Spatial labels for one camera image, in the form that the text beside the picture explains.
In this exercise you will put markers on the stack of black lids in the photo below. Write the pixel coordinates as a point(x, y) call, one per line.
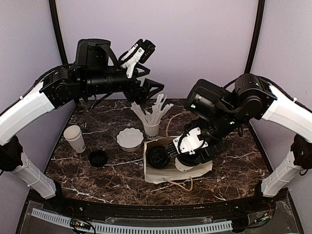
point(98, 158)

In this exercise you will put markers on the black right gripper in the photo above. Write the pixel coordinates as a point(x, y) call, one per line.
point(208, 153)

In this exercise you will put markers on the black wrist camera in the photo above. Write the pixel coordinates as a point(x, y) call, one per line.
point(203, 97)
point(96, 55)

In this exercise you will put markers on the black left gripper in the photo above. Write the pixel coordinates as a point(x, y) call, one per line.
point(132, 92)

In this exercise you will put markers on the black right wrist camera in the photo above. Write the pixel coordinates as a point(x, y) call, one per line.
point(203, 97)

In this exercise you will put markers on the brown paper takeout bag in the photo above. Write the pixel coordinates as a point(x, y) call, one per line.
point(170, 173)

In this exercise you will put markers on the black left frame post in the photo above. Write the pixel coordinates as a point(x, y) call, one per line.
point(57, 31)

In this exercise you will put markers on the black frame post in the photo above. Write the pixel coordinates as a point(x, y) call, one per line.
point(255, 36)
point(57, 31)

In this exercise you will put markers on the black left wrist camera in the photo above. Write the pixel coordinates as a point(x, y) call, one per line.
point(96, 55)

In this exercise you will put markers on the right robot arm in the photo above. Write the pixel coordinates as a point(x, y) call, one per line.
point(220, 111)

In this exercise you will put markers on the white slotted cable duct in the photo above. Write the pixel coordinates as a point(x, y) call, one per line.
point(98, 227)

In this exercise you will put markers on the black right frame post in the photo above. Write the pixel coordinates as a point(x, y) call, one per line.
point(255, 36)

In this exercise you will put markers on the wrapped white straw bundle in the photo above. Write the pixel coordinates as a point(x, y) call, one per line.
point(157, 111)

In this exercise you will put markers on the stack of white paper cups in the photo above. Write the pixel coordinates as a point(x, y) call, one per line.
point(74, 137)

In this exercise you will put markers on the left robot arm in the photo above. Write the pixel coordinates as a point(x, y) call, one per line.
point(52, 90)

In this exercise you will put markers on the white scalloped bowl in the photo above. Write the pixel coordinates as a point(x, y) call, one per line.
point(130, 139)

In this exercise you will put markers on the white paper coffee cup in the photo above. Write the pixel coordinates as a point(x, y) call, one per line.
point(158, 157)

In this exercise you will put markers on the white paper cup with straws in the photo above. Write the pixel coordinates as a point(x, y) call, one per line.
point(151, 131)

